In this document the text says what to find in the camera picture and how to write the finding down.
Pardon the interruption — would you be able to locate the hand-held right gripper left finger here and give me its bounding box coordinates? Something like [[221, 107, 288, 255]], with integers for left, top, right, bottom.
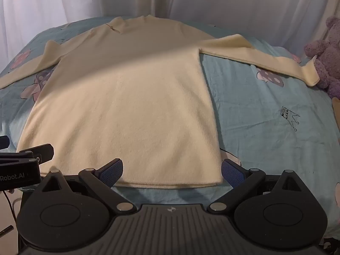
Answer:
[[38, 158, 136, 213]]

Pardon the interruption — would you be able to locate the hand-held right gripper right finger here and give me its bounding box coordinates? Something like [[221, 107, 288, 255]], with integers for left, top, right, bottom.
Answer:
[[208, 158, 306, 213]]

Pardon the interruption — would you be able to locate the cream knit sweater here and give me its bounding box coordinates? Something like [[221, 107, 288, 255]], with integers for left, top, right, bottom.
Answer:
[[0, 14, 320, 190]]

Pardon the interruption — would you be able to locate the light blue printed bedsheet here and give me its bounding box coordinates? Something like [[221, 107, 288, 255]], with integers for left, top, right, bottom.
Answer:
[[0, 16, 340, 245]]

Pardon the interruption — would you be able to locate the beige soft item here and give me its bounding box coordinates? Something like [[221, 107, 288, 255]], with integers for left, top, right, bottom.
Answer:
[[331, 97, 340, 135]]

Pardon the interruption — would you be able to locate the purple teddy bear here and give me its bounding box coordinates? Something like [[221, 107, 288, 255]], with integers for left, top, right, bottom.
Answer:
[[304, 16, 340, 99]]

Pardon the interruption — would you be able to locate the white sheer curtain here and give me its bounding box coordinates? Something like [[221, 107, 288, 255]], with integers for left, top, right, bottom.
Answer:
[[0, 0, 340, 67]]

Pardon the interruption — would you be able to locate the thin dark cable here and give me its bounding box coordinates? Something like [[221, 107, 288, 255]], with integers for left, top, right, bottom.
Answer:
[[2, 190, 20, 220]]

